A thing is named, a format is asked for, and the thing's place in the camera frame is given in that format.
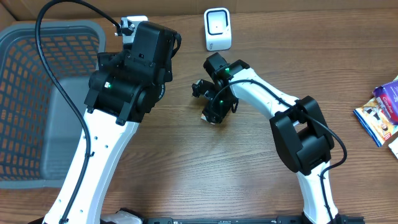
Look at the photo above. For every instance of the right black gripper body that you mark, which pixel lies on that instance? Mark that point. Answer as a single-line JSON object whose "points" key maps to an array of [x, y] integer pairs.
{"points": [[219, 104]]}

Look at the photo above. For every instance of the yellow snack bag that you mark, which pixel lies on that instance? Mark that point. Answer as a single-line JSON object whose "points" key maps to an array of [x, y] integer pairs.
{"points": [[375, 122]]}

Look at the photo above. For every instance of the purple red snack pouch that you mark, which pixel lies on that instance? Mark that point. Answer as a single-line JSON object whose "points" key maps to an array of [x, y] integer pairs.
{"points": [[386, 96]]}

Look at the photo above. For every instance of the white tube with gold cap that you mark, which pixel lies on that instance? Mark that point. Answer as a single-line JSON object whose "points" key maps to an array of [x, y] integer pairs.
{"points": [[393, 146]]}

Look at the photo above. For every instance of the small orange juice carton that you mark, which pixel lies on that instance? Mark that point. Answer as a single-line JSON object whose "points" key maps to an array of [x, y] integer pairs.
{"points": [[203, 117]]}

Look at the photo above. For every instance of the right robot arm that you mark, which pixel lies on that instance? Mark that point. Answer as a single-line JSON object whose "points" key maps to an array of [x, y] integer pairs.
{"points": [[301, 136]]}

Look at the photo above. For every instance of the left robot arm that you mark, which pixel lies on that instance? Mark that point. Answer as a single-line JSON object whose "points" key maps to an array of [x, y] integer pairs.
{"points": [[124, 88]]}

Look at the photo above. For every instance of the white barcode scanner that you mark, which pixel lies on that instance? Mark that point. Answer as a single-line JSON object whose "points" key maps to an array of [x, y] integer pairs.
{"points": [[217, 24]]}

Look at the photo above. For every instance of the grey plastic mesh basket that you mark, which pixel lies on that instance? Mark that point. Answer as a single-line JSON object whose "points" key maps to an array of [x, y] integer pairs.
{"points": [[39, 131]]}

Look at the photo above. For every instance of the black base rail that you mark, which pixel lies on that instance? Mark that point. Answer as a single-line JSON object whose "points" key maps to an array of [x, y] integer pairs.
{"points": [[236, 220]]}

